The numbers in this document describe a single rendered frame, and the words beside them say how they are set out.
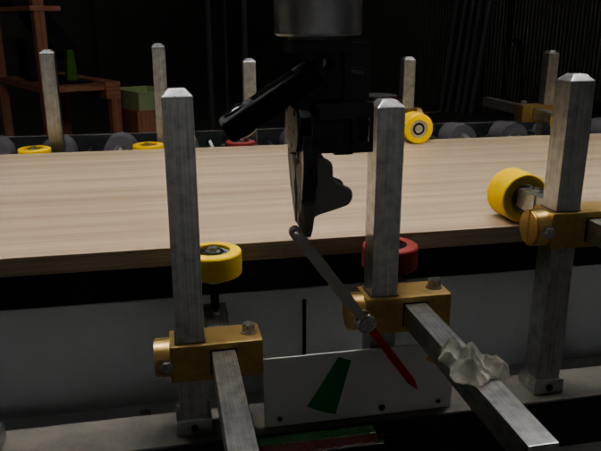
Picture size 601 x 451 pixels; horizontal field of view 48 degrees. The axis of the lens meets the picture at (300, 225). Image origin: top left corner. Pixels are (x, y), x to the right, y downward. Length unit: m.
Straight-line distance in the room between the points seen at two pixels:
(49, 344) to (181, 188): 0.42
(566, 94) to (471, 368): 0.39
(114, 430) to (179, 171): 0.36
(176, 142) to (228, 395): 0.29
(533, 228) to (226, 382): 0.45
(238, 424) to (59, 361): 0.47
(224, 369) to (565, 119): 0.53
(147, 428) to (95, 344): 0.21
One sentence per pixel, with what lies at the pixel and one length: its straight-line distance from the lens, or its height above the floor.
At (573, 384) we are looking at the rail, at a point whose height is 0.70.
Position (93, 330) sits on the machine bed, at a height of 0.76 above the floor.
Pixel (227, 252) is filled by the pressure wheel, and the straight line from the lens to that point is 0.92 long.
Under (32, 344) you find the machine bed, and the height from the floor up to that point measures 0.74.
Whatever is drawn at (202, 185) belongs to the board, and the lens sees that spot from 1.33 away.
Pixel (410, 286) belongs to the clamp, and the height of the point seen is 0.87.
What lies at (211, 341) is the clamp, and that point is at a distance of 0.85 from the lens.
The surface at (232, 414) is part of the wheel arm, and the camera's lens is 0.72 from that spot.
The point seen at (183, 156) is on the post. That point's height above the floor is 1.06.
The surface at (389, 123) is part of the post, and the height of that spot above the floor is 1.09.
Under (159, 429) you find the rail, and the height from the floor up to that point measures 0.70.
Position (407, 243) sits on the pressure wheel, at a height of 0.91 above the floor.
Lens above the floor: 1.21
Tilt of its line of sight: 17 degrees down
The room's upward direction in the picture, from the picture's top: straight up
